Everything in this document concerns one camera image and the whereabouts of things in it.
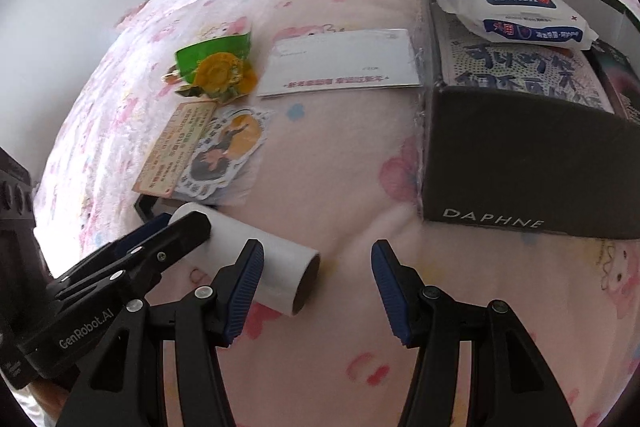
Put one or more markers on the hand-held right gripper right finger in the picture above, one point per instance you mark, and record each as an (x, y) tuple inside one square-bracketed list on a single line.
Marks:
[(390, 292)]

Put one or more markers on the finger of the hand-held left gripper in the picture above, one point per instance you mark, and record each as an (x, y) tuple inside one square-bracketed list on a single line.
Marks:
[(145, 232), (175, 239)]

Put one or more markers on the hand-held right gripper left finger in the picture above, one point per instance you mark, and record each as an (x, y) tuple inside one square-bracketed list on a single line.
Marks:
[(245, 292)]

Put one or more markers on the white paper roll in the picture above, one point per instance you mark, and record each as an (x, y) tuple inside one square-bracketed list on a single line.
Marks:
[(285, 267)]

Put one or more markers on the black shoe box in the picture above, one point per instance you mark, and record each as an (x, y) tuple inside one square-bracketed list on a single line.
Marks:
[(500, 157)]

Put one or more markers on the pink printed card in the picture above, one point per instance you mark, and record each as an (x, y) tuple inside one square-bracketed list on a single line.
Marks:
[(172, 149)]

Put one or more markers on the cartoon sticker pack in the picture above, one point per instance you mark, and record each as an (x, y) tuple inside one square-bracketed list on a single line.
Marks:
[(230, 152)]

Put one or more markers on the green snack packet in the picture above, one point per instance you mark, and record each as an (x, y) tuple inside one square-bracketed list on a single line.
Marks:
[(215, 67)]

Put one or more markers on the white envelope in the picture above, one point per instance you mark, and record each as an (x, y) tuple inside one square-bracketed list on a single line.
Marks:
[(340, 62)]

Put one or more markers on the white patterned book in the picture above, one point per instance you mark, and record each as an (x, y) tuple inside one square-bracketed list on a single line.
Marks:
[(520, 72)]

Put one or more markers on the white blue wet wipes pack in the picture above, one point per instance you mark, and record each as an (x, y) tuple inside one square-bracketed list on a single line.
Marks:
[(515, 7)]

